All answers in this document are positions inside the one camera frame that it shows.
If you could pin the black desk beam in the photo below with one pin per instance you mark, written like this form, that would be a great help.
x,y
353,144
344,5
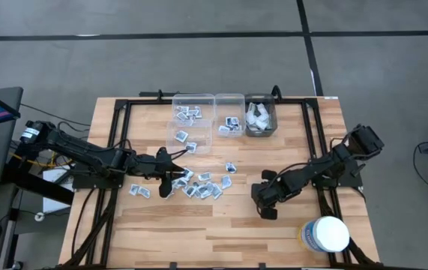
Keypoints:
x,y
37,183

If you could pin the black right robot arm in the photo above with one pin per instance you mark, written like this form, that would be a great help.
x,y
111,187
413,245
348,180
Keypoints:
x,y
322,168

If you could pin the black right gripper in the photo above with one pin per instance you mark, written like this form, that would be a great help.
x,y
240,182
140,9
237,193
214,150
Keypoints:
x,y
270,193

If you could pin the small clear plastic bin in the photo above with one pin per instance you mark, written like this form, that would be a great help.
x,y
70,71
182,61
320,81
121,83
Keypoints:
x,y
223,108

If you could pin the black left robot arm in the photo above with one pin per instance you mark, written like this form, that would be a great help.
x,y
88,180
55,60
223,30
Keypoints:
x,y
86,152

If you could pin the white-lidded round jar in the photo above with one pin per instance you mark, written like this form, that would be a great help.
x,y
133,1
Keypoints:
x,y
328,234

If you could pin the white tape roll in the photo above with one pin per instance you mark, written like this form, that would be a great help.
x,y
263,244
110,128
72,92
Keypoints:
x,y
35,216

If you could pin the black aluminium table frame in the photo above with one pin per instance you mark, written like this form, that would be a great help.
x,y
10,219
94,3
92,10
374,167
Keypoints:
x,y
142,101

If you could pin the black bar clamp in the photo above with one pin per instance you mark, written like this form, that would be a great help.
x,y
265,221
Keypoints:
x,y
160,93

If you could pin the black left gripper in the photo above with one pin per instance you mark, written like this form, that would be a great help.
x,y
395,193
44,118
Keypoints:
x,y
153,165

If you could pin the long white bandage wrapper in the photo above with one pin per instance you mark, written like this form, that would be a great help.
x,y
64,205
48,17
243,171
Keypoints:
x,y
260,120
261,108
251,123

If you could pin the black hook clamp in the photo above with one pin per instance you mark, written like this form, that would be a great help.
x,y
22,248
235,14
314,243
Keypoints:
x,y
276,92

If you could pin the green-striped bandage wrapper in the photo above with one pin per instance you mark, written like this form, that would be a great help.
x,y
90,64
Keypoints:
x,y
251,109

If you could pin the white table label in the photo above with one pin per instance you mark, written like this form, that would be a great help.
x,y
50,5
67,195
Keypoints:
x,y
331,98

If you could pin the large clear plastic bin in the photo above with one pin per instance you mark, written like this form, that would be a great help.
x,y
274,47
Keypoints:
x,y
202,129

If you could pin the white box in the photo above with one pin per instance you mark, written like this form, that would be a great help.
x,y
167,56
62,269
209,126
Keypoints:
x,y
54,204

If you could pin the dark grey plastic bin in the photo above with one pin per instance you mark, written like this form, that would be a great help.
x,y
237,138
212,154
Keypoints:
x,y
264,134

